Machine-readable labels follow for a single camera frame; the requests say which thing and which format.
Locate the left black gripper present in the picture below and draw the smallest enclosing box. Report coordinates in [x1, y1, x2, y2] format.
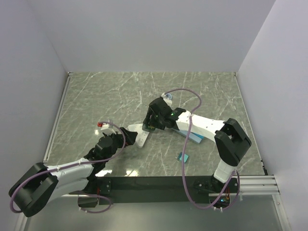
[103, 126, 137, 162]

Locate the white triangular power strip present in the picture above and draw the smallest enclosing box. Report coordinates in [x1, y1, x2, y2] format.
[128, 124, 150, 148]

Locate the dark green plug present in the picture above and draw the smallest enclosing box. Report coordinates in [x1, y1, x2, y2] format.
[142, 124, 155, 132]

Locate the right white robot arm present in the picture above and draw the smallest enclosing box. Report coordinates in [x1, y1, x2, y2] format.
[142, 97, 252, 192]

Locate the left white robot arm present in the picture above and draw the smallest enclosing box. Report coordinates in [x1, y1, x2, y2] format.
[9, 127, 138, 217]

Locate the teal cube adapter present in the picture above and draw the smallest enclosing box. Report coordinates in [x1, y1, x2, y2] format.
[177, 152, 189, 163]

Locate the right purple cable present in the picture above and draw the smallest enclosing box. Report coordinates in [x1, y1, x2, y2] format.
[163, 88, 241, 210]

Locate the purple cable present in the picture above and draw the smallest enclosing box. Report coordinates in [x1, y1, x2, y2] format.
[9, 121, 126, 214]
[163, 88, 241, 210]

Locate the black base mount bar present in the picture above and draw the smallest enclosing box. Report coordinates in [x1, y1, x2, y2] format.
[71, 176, 224, 204]

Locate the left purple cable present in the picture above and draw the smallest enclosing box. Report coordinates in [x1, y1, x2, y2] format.
[9, 121, 126, 214]

